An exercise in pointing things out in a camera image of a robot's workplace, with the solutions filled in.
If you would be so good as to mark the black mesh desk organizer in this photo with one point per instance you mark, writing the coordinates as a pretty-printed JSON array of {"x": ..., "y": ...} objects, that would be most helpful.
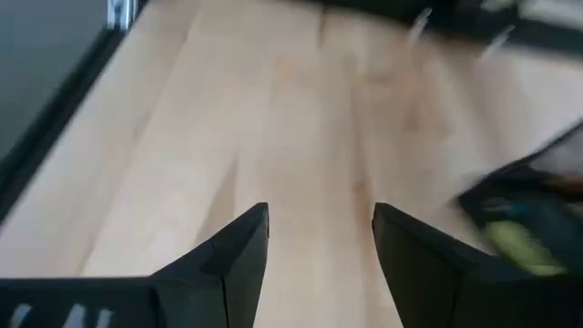
[{"x": 524, "y": 182}]

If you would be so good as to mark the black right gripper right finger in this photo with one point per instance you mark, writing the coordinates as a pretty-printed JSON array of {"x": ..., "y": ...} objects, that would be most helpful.
[{"x": 432, "y": 282}]

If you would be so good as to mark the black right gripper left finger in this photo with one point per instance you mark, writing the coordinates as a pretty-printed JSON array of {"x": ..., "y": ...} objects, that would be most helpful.
[{"x": 228, "y": 273}]

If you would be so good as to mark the small yellow-green sticky pad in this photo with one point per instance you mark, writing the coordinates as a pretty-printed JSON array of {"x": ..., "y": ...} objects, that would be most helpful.
[{"x": 519, "y": 248}]

